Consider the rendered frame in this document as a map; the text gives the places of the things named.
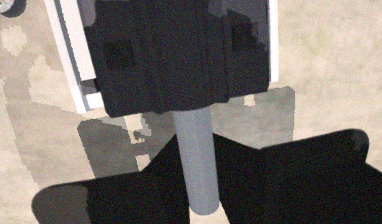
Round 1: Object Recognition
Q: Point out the grey metal shaft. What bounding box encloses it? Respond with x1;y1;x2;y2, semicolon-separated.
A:
172;106;219;216

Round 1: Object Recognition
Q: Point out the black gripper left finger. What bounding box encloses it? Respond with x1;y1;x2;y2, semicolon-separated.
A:
31;134;190;224

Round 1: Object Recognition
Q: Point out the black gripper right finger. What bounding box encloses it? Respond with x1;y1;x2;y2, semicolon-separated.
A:
213;128;370;224

